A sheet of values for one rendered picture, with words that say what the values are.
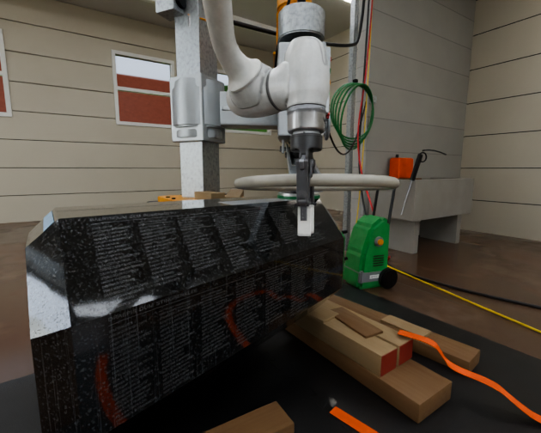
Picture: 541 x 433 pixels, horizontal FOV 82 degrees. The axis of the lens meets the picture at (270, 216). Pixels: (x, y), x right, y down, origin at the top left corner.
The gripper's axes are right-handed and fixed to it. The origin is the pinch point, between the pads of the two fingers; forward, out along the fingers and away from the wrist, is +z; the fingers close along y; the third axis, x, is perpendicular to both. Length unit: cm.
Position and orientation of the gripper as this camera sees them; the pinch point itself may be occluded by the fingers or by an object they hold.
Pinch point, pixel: (306, 221)
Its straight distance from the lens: 75.1
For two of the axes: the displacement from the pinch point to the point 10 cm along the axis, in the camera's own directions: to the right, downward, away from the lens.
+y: 2.7, -0.7, 9.6
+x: -9.6, -0.1, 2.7
